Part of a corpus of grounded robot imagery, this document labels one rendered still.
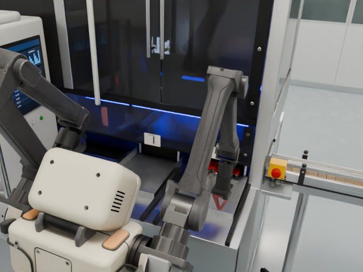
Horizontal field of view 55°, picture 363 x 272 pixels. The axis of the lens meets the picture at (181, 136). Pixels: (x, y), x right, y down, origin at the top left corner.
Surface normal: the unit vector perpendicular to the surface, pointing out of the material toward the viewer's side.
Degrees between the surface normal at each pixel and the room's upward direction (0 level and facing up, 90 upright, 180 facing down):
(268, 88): 90
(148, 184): 0
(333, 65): 90
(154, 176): 0
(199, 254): 90
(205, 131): 52
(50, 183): 47
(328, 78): 90
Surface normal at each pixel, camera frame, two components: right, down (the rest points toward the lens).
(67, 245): -0.08, -0.74
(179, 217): -0.16, -0.46
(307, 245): 0.04, -0.90
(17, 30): 0.97, 0.13
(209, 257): -0.36, 0.40
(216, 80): -0.24, -0.22
